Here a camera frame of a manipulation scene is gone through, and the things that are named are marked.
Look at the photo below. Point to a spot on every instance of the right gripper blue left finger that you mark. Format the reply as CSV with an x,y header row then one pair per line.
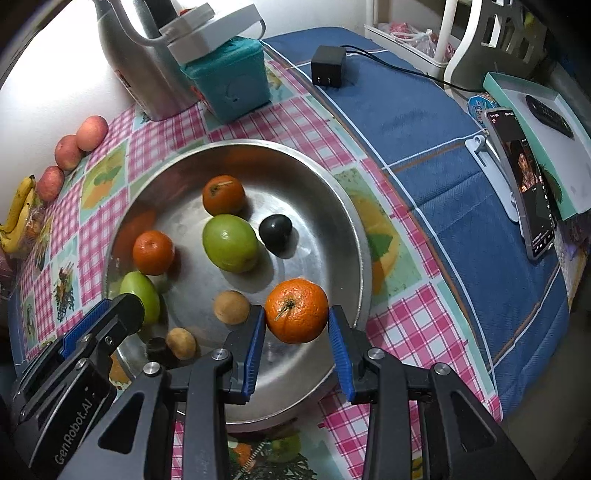
x,y
245,346

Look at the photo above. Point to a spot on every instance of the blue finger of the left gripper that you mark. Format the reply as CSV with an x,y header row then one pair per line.
x,y
103,328

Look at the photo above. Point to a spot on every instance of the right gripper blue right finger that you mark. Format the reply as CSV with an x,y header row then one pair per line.
x,y
349,346

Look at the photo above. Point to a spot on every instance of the green guava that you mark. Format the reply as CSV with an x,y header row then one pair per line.
x,y
141,286
230,243

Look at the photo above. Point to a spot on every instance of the dark plum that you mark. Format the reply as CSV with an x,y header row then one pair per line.
x,y
158,351
275,231

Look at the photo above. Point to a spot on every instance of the orange tangerine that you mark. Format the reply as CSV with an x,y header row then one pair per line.
x,y
297,311
223,195
153,252

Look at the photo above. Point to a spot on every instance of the clear plastic fruit tray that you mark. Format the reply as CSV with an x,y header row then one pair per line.
x,y
32,230

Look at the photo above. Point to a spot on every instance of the large steel basin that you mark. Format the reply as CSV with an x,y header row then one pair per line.
x,y
328,247

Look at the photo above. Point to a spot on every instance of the lower yellow banana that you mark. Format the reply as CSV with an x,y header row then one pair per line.
x,y
10,241

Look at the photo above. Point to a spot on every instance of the yellow banana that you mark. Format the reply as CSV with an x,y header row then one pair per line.
x,y
10,241
24,188

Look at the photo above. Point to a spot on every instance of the left red apple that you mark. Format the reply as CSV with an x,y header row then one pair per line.
x,y
50,184

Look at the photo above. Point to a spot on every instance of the red apple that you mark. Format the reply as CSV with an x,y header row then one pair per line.
x,y
67,154
91,133
50,184

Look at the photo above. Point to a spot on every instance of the upper yellow banana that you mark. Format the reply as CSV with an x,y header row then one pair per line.
x,y
24,188

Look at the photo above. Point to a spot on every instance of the middle red apple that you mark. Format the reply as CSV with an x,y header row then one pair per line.
x,y
67,154

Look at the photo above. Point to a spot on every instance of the right red apple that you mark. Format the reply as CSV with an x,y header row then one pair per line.
x,y
91,133

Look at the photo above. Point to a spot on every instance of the blue quilted table cover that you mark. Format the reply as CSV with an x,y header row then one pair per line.
x,y
518,309

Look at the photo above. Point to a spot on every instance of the white phone stand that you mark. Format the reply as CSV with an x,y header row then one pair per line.
x,y
478,148

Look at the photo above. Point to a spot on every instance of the stainless steel thermos jug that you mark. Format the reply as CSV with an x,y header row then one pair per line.
x,y
150,74

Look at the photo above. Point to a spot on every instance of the smartphone on stand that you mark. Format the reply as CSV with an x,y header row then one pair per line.
x,y
523,175

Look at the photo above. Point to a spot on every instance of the teal plastic box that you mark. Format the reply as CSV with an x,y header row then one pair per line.
x,y
231,80

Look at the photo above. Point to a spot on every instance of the black power adapter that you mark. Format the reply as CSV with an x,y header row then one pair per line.
x,y
328,66

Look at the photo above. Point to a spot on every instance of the white power strip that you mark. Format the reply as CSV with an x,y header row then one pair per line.
x,y
196,33

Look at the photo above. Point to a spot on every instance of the teal rimmed white box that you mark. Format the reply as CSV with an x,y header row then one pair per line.
x,y
566,160

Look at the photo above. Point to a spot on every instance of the white storage shelf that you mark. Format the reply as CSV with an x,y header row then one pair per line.
x,y
420,32

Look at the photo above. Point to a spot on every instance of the white plastic chair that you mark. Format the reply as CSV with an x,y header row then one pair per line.
x,y
501,36

